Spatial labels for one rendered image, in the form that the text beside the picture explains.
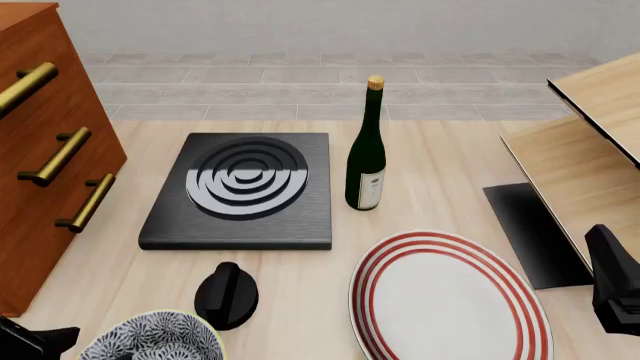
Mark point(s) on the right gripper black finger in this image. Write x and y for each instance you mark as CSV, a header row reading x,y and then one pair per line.
x,y
612,258

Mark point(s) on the pale wooden rack, black base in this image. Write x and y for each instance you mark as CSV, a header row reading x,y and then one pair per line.
x,y
575,157

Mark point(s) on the blue-white patterned bowl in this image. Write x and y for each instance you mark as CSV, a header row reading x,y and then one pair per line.
x,y
160,330

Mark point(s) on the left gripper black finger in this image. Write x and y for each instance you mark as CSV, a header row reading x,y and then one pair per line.
x,y
55,339
129,356

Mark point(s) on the red-brown wooden cabinet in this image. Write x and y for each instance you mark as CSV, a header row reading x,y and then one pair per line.
x,y
22,15

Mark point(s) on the dark green wine bottle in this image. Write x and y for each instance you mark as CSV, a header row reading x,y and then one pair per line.
x,y
365,157

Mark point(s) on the round black stove knob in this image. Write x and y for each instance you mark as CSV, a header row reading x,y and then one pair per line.
x,y
225,296

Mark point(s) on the red-brown wooden cabinet drawer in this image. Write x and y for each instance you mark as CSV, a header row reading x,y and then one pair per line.
x,y
103,157
75,108
50,41

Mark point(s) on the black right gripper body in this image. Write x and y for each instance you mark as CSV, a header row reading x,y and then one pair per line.
x,y
620,313

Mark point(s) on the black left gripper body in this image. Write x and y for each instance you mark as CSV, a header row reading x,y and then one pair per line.
x,y
12,343

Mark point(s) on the white plate with red rings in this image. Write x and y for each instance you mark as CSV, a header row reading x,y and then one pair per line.
x,y
440,300

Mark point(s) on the flat black stove plate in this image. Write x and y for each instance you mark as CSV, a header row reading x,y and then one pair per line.
x,y
170,225

